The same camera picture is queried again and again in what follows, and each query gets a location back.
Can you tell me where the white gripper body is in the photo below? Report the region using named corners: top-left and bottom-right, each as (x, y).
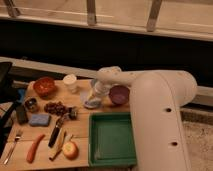
top-left (87, 81), bottom-right (111, 100)

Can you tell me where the light blue towel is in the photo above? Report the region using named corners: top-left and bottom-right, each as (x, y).
top-left (80, 91), bottom-right (101, 109)

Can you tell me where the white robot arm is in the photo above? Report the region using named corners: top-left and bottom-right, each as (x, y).
top-left (91, 67), bottom-right (197, 171)

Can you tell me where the purple bowl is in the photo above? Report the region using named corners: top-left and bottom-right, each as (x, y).
top-left (109, 85), bottom-right (130, 105)

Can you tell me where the red bowl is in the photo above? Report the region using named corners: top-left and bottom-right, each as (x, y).
top-left (33, 77), bottom-right (56, 97)

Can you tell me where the small blue cup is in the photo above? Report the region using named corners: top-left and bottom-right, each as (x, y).
top-left (91, 79), bottom-right (98, 92)

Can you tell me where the white paper cup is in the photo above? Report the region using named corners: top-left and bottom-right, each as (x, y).
top-left (63, 74), bottom-right (77, 93)

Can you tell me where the dark small jar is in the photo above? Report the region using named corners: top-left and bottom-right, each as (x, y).
top-left (68, 107), bottom-right (78, 120)

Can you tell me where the bunch of dark grapes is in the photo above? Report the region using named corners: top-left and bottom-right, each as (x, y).
top-left (44, 102), bottom-right (68, 116)

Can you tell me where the green plastic tray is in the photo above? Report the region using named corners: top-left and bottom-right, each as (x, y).
top-left (88, 112), bottom-right (137, 167)

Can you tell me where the red yellow apple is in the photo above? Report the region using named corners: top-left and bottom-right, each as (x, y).
top-left (62, 141), bottom-right (78, 160)

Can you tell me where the small metal tin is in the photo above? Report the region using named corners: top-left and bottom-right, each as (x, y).
top-left (25, 98), bottom-right (39, 113)

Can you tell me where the blue sponge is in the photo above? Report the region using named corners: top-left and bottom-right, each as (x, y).
top-left (29, 114), bottom-right (51, 127)

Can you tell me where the orange carrot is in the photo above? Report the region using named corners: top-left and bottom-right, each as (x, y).
top-left (26, 134), bottom-right (45, 163)

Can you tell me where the silver fork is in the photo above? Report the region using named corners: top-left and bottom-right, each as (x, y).
top-left (3, 130), bottom-right (23, 165)

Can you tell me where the black handled knife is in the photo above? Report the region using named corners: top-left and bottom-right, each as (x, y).
top-left (48, 117), bottom-right (65, 148)

